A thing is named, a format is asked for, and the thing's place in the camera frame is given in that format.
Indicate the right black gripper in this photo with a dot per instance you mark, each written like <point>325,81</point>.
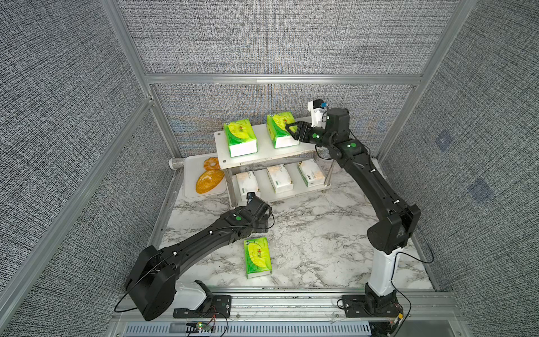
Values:
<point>302,126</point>

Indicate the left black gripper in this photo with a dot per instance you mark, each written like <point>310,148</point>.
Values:
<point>264,224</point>

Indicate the green tissue pack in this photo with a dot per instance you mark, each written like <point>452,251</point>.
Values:
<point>276,126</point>
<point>241,138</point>
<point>257,257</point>

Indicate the white tissue pack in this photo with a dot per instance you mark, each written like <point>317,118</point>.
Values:
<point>311,173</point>
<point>247,182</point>
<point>280,178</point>

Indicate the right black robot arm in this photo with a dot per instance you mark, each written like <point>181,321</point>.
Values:
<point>396,219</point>

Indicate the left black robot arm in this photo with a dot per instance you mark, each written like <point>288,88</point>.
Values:
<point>152,279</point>

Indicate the white two-tier shelf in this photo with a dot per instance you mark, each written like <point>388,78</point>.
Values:
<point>266,156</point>

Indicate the orange bread loaf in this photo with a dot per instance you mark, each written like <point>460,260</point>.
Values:
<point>208,181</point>

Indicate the small orange bread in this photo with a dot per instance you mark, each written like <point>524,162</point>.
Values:
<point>211,163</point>

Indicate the grey tube end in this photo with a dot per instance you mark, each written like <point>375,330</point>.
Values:
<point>176,163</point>

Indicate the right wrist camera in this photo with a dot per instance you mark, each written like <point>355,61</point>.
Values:
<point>318,109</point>

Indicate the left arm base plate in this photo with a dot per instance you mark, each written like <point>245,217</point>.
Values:
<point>214,305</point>

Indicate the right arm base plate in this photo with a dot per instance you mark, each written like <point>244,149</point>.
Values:
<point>362,306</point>

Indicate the aluminium front rail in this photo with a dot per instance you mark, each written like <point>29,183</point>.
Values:
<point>299,312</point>

